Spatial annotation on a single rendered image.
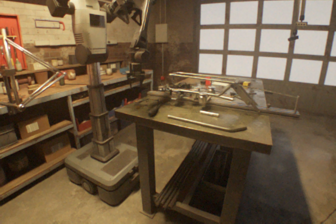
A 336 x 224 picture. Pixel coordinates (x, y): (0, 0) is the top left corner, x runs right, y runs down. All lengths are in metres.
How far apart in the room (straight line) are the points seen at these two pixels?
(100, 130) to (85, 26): 0.82
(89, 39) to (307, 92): 3.94
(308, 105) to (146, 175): 3.71
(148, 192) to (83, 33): 1.21
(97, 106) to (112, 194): 0.70
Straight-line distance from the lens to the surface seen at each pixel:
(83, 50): 1.34
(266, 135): 0.78
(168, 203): 1.27
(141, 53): 0.87
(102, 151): 1.60
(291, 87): 4.13
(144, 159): 1.13
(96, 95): 1.42
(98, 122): 1.48
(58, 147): 2.09
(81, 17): 1.34
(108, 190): 1.50
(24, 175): 2.05
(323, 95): 4.31
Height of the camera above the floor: 1.21
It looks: 17 degrees down
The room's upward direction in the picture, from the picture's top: straight up
